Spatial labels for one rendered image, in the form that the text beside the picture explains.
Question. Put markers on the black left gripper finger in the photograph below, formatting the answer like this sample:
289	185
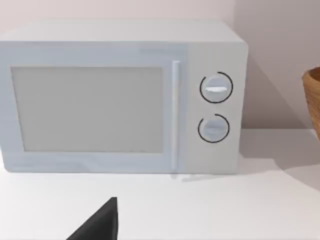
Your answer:
105	222

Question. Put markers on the pale microwave door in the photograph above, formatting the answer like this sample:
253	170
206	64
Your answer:
87	110

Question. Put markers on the small pale microwave knob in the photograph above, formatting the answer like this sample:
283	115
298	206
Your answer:
213	128

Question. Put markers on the large pale microwave knob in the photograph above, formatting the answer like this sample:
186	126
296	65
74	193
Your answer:
216	87

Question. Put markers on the pale microwave oven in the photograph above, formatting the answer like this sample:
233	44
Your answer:
212	50

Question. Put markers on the woven wooden basket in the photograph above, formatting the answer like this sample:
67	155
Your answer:
312	100

